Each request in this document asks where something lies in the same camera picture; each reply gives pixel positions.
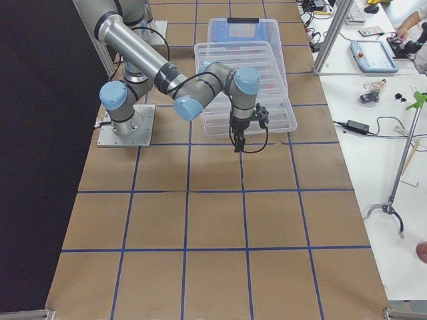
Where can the blue plastic tray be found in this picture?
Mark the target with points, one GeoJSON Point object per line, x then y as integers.
{"type": "Point", "coordinates": [219, 30]}

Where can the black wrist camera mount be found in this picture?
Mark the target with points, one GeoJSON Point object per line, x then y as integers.
{"type": "Point", "coordinates": [261, 115]}

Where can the small black key bundle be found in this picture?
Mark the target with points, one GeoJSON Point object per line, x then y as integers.
{"type": "Point", "coordinates": [370, 97]}

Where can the person's hand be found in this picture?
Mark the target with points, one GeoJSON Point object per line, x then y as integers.
{"type": "Point", "coordinates": [402, 33]}

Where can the white keyboard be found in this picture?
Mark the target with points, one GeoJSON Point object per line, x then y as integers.
{"type": "Point", "coordinates": [355, 15]}

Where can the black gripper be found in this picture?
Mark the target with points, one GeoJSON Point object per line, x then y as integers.
{"type": "Point", "coordinates": [239, 126]}

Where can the clear plastic storage box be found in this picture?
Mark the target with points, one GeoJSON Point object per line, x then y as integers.
{"type": "Point", "coordinates": [274, 40]}

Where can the metal hex key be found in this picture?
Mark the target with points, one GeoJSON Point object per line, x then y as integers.
{"type": "Point", "coordinates": [412, 184]}

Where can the black game controller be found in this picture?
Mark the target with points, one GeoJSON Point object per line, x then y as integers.
{"type": "Point", "coordinates": [401, 50]}

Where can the black power adapter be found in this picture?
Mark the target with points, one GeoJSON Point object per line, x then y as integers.
{"type": "Point", "coordinates": [357, 127]}

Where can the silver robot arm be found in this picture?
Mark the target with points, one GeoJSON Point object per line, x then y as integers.
{"type": "Point", "coordinates": [145, 67]}
{"type": "Point", "coordinates": [94, 15]}

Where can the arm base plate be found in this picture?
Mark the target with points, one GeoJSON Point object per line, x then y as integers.
{"type": "Point", "coordinates": [133, 133]}
{"type": "Point", "coordinates": [154, 32]}

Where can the clear plastic box lid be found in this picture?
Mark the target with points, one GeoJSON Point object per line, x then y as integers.
{"type": "Point", "coordinates": [272, 91]}

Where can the aluminium frame post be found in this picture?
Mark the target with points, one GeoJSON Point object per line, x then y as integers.
{"type": "Point", "coordinates": [331, 35]}

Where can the black box latch handle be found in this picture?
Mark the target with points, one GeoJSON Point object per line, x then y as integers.
{"type": "Point", "coordinates": [243, 20]}

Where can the blue teach pendant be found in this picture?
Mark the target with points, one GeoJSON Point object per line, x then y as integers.
{"type": "Point", "coordinates": [373, 57]}

